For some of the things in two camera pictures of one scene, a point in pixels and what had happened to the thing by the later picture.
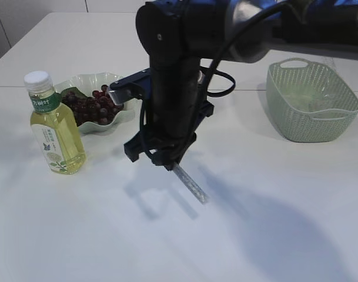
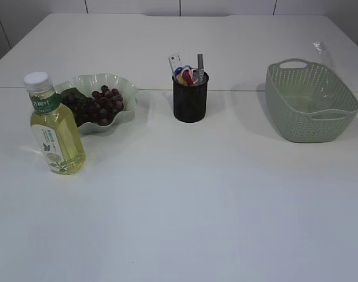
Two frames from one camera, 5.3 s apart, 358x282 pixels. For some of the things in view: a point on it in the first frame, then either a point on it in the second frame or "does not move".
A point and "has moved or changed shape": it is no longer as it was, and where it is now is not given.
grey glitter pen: x=202 y=197 has moved or changed shape
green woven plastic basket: x=308 y=103 does not move
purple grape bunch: x=97 y=108 does not move
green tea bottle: x=54 y=126 does not move
